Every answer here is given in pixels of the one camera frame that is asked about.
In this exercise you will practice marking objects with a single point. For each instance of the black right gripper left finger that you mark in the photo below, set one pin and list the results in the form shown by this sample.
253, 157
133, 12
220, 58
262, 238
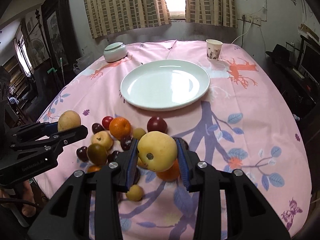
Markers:
66, 216

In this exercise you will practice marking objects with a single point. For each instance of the small yellow loquat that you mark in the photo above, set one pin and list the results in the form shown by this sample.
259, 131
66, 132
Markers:
135, 193

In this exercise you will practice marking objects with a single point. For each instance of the green-yellow tomato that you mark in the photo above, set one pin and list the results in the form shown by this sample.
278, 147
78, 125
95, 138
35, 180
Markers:
97, 154

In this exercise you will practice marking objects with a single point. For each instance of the white oval plate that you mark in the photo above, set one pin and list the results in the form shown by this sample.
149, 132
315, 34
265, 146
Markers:
165, 85

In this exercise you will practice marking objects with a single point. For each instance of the small orange tangerine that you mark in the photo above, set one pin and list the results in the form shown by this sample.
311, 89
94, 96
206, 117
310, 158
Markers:
171, 174

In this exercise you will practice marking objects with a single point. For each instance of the pale yellow speckled apple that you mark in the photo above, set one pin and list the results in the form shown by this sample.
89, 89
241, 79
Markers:
102, 138

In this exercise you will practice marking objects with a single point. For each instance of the black hat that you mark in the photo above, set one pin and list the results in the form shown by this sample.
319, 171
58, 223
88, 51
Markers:
279, 54

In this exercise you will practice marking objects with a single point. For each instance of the small yellow-green fruit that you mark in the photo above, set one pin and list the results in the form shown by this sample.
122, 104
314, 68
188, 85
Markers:
138, 133

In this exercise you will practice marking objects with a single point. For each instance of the standing fan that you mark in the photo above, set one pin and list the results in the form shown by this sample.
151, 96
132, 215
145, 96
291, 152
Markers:
38, 50

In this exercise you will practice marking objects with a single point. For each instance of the small yellow apple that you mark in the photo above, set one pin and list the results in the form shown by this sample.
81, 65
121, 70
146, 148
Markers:
157, 151

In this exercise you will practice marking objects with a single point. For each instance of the computer monitor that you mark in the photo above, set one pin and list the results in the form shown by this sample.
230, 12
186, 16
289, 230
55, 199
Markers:
310, 61

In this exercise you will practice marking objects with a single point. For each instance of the wall power socket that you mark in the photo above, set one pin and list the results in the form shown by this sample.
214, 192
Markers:
250, 18

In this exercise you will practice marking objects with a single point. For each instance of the right checkered curtain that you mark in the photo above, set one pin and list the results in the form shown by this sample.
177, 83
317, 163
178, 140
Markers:
212, 12

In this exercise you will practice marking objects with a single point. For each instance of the red cherry tomato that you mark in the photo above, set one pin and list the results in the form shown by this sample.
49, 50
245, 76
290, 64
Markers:
106, 122

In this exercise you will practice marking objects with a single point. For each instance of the striped tan round fruit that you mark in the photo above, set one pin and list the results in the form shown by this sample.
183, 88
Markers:
69, 119

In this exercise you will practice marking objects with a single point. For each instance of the pink floral tablecloth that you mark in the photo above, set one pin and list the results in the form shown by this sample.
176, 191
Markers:
242, 122

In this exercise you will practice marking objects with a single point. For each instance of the patterned paper cup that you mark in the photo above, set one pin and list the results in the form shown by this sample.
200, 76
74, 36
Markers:
213, 49

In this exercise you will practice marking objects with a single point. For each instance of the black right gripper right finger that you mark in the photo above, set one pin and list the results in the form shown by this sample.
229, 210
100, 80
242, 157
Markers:
249, 214

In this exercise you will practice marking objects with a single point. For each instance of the left human hand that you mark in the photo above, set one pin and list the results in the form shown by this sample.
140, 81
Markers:
22, 191

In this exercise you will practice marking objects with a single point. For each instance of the dark purple cherry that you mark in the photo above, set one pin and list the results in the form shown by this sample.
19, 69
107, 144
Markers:
126, 142

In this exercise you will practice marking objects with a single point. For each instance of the left checkered curtain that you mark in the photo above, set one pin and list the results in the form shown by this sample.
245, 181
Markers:
106, 17

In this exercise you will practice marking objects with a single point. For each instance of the checkered curtain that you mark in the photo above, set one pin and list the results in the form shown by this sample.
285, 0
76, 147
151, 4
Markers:
212, 12
106, 17

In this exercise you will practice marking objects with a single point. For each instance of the dark purple plum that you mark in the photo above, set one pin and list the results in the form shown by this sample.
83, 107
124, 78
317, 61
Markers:
96, 127

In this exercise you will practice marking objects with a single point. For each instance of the dark framed picture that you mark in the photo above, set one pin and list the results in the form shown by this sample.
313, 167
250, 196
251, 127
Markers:
59, 32

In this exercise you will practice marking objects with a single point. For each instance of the dark cherry with stem scar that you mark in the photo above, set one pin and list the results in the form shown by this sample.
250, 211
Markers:
82, 154

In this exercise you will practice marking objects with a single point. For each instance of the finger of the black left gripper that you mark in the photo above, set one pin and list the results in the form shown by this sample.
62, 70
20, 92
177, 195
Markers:
54, 143
32, 131

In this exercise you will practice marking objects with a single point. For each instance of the orange yellow tomato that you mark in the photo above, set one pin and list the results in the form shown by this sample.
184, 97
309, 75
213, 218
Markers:
94, 168

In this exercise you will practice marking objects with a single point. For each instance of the yellow potato-like fruit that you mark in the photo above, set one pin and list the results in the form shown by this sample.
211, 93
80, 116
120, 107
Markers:
141, 164

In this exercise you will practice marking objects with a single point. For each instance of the white lidded ceramic jar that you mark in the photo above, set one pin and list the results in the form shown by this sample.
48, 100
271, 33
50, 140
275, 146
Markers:
115, 52

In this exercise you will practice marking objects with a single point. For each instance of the dark red plum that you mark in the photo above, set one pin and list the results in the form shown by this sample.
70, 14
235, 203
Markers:
156, 123

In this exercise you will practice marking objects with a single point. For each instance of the large orange tangerine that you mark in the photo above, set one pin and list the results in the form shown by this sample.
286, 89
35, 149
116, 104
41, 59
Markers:
120, 127

